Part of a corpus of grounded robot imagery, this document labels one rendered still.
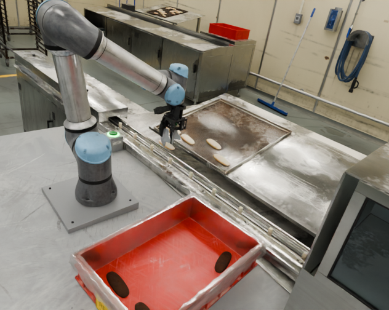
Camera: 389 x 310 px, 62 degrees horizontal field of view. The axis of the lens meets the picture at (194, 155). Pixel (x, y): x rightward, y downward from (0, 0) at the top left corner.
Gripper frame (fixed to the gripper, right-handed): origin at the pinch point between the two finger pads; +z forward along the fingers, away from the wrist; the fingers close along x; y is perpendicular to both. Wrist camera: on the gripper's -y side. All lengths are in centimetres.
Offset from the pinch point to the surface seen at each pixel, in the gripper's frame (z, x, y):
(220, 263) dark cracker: 10, -24, 58
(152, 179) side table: 11.7, -12.6, 7.9
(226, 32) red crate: 0, 289, -220
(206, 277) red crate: 11, -30, 58
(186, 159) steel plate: 11.6, 12.0, 2.6
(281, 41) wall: 4, 371, -178
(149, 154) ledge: 7.6, -5.7, -4.7
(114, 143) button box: 6.8, -14.4, -20.5
